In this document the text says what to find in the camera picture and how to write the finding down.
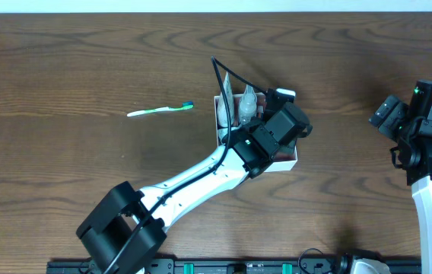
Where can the green white soap packet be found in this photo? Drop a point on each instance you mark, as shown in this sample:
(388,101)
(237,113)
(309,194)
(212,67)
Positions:
(223,134)

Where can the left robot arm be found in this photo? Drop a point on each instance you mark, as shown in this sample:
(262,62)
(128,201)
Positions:
(127,227)

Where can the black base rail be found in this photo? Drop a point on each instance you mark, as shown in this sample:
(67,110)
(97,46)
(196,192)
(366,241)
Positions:
(310,261)

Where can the white box with pink inside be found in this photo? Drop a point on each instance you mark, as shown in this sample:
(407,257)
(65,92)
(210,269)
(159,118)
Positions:
(284,160)

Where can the green white toothbrush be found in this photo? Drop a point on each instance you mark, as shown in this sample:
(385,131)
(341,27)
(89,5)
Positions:
(186,106)

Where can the blue hand soap pump bottle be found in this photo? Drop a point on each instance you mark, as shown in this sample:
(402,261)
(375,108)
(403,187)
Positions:
(247,106)

